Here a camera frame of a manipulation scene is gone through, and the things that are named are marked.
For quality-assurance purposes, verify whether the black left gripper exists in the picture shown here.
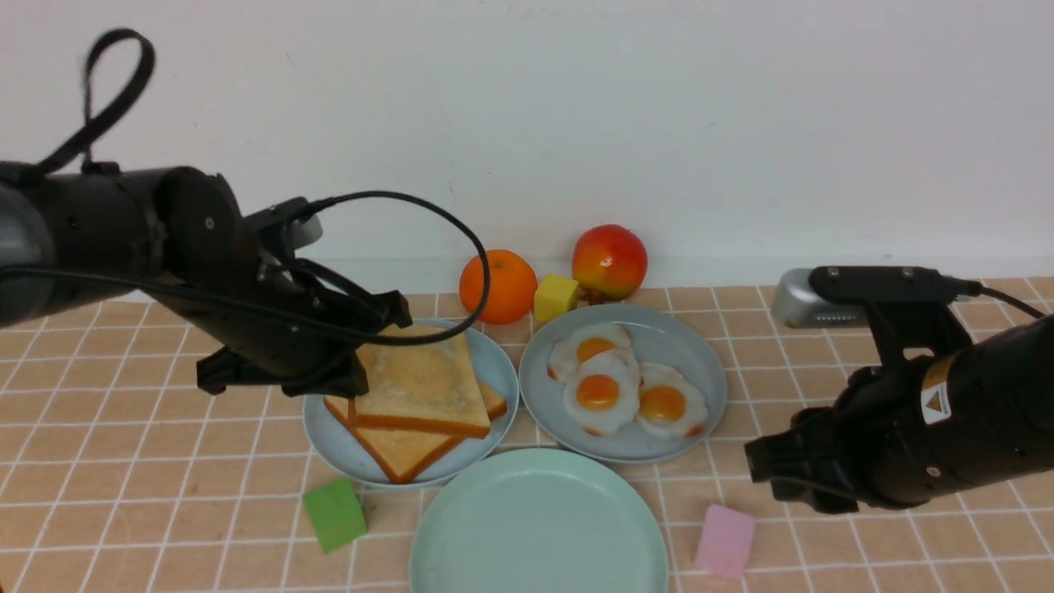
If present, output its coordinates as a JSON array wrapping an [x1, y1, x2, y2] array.
[[156, 169, 412, 398]]

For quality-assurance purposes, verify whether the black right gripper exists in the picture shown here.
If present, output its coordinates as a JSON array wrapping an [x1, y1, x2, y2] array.
[[743, 266, 989, 515]]

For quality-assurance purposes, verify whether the toast slice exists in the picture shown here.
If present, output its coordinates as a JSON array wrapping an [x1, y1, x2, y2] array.
[[347, 334, 491, 438], [323, 377, 508, 485]]

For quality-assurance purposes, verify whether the fried egg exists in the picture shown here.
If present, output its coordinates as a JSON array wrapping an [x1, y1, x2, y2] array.
[[563, 348, 642, 437], [547, 322, 632, 381], [636, 362, 709, 440]]

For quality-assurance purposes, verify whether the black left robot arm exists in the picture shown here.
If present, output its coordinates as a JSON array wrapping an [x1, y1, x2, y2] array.
[[2, 164, 412, 399]]

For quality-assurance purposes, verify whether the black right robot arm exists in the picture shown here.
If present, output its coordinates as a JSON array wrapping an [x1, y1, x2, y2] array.
[[744, 266, 1053, 515]]

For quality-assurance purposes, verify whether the pink cube block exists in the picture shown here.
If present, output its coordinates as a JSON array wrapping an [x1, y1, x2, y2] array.
[[692, 505, 757, 581]]

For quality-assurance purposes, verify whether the light blue plate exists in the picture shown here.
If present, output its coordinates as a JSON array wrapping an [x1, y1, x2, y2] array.
[[302, 319, 520, 490]]

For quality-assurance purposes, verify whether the grey plate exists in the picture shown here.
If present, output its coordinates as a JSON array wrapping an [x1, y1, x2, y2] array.
[[520, 305, 728, 464]]

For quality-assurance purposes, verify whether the green cube block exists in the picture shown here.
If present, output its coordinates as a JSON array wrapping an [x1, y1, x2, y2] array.
[[302, 479, 366, 554]]

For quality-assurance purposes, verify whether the orange fruit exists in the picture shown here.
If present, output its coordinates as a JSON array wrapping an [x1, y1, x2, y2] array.
[[458, 250, 538, 325]]

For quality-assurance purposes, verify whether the mint green plate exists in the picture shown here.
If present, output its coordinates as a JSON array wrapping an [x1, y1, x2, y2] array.
[[408, 448, 670, 592]]

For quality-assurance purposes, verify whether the fried egg back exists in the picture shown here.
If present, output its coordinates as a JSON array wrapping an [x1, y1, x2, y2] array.
[[547, 322, 632, 381]]

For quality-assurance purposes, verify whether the yellow cube block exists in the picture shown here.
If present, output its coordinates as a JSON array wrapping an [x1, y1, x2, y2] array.
[[532, 274, 580, 325]]

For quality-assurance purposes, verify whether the red yellow mango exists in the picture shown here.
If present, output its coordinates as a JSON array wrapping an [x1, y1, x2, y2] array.
[[571, 224, 649, 303]]

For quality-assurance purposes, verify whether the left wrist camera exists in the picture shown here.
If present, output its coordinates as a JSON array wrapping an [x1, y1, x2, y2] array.
[[282, 215, 324, 251]]

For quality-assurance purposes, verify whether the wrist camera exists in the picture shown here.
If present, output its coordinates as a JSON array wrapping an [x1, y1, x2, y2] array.
[[770, 268, 867, 329], [282, 215, 324, 251]]

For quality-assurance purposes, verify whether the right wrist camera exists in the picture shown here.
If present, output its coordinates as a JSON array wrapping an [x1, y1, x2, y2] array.
[[770, 268, 867, 329]]

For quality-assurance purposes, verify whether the black right camera cable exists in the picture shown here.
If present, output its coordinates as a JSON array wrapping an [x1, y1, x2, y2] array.
[[955, 280, 1047, 320]]

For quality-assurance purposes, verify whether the black camera cable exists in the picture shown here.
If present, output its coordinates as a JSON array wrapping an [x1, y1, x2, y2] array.
[[955, 280, 1047, 320], [0, 27, 492, 347]]

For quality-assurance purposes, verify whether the black left camera cable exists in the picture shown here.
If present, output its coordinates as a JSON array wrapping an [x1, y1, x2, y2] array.
[[0, 27, 492, 347]]

